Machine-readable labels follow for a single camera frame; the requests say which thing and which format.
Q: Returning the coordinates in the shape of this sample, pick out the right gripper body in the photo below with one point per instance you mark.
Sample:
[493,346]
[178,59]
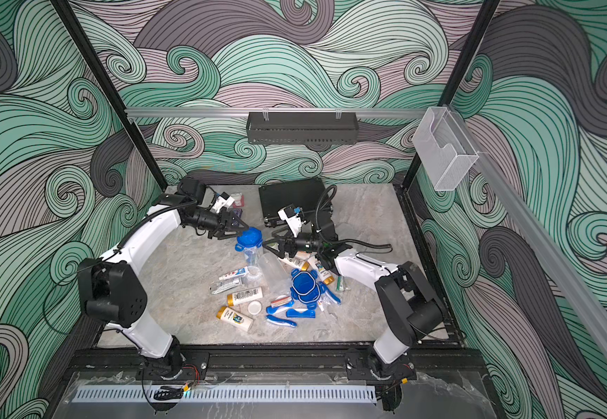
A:
[309,243]

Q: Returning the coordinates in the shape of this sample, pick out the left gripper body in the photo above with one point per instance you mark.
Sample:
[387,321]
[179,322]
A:
[213,224]

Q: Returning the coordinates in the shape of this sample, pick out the blue-lid container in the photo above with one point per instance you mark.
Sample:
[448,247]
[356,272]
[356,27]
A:
[249,244]
[269,270]

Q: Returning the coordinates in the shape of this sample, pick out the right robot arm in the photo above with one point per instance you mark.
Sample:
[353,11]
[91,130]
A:
[411,306]

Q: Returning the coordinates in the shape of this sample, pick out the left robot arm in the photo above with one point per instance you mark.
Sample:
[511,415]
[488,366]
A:
[110,290]

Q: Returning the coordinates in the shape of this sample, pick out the small pink-capped bottle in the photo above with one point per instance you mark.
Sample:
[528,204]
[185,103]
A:
[238,200]

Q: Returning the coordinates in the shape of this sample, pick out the black hard case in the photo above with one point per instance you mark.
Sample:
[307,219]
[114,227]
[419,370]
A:
[302,193]

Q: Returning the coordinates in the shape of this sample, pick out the red white small packet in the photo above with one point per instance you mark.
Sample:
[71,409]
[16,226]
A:
[281,301]

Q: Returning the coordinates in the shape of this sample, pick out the toothpaste and brush packet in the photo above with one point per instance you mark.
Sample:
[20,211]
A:
[327,298]

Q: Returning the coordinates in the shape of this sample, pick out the round white soap disc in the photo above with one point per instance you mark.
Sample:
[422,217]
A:
[254,308]

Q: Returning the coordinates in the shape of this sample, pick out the yellow-cap bottle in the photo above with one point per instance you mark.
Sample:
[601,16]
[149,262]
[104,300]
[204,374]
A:
[238,320]
[244,296]

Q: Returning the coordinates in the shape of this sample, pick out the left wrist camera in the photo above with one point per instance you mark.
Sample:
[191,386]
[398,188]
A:
[197,189]

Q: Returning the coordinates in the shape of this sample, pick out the black wall shelf tray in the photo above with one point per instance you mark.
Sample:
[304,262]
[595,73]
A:
[302,128]

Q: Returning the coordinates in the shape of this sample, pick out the white slotted cable duct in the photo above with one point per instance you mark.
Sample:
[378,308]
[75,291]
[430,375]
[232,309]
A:
[230,394]

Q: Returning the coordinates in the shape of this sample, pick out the clear acrylic wall holder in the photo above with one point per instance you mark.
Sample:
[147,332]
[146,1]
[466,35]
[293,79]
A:
[443,143]

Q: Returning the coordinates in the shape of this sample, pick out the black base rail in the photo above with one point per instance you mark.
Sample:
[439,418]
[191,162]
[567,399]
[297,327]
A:
[344,357]

